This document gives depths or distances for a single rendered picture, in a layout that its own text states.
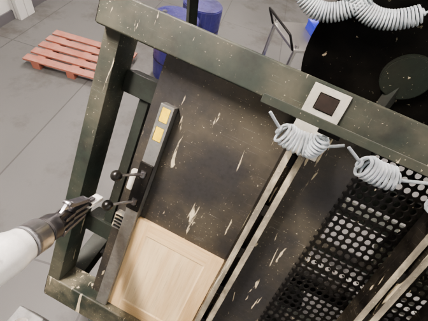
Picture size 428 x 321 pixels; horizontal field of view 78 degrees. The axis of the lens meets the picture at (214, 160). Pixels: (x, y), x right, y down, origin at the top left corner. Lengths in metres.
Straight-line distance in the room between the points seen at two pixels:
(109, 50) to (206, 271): 0.86
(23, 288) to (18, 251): 1.77
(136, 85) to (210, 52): 0.35
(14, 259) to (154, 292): 0.67
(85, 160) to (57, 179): 1.77
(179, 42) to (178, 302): 1.00
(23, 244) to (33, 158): 2.33
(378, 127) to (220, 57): 0.45
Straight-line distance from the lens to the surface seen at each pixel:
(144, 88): 1.01
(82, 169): 1.12
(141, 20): 0.88
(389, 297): 1.09
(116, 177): 0.91
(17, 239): 0.77
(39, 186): 2.86
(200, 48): 0.80
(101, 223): 1.29
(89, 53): 4.15
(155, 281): 1.25
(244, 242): 0.99
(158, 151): 0.94
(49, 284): 1.55
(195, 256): 1.10
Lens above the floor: 2.31
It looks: 51 degrees down
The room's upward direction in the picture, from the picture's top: 19 degrees clockwise
